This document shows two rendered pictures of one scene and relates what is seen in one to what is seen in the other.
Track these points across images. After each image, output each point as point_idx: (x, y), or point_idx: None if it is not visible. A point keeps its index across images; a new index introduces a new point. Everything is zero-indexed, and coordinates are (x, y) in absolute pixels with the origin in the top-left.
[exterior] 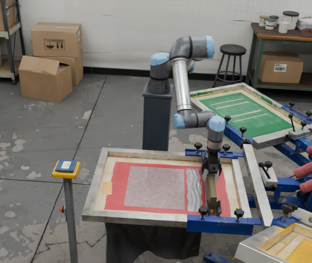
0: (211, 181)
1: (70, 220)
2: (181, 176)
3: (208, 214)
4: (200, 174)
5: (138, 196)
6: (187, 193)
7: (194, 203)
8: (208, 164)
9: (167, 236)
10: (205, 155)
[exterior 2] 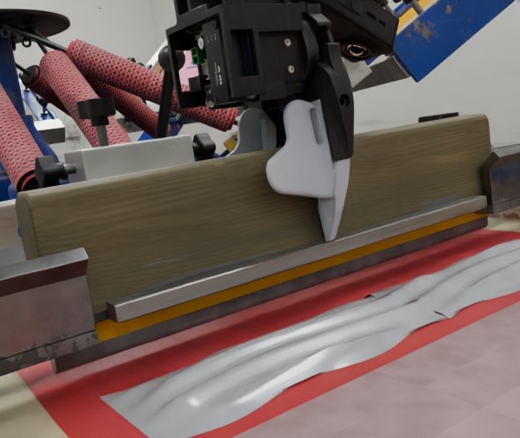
0: (374, 131)
1: None
2: (354, 401)
3: None
4: (176, 365)
5: None
6: (497, 299)
7: None
8: (363, 9)
9: None
10: (282, 3)
